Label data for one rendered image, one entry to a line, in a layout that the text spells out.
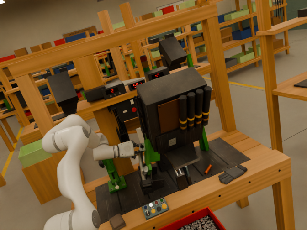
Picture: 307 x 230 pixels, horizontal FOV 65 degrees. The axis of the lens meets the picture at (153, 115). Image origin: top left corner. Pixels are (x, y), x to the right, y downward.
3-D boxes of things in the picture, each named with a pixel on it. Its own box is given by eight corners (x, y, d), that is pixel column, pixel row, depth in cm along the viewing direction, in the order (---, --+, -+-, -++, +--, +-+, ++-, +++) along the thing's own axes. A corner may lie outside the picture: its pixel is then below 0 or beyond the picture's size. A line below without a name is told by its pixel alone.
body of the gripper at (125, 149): (118, 156, 156) (134, 154, 158) (115, 142, 160) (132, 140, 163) (117, 160, 162) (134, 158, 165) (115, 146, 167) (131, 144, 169)
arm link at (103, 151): (112, 149, 167) (113, 160, 161) (92, 151, 163) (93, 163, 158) (112, 142, 161) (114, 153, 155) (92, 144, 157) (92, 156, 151)
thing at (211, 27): (236, 129, 215) (217, 15, 181) (71, 195, 190) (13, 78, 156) (230, 126, 224) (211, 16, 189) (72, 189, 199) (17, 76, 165)
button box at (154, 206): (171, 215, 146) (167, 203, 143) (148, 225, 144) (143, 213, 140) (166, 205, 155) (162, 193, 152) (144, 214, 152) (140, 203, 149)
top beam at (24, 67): (218, 15, 181) (216, 2, 178) (13, 78, 156) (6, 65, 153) (212, 16, 189) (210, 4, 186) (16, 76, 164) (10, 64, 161)
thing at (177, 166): (200, 161, 147) (199, 157, 146) (176, 171, 144) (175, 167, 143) (177, 138, 183) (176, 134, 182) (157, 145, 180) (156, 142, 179)
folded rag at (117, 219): (126, 225, 143) (124, 222, 142) (114, 232, 141) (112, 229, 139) (121, 216, 152) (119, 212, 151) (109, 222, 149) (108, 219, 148)
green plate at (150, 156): (160, 168, 161) (160, 139, 155) (148, 170, 159) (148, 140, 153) (156, 160, 172) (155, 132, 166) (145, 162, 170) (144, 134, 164)
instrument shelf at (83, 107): (198, 74, 177) (197, 69, 176) (78, 116, 162) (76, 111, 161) (185, 70, 200) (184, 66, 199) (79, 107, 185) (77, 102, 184)
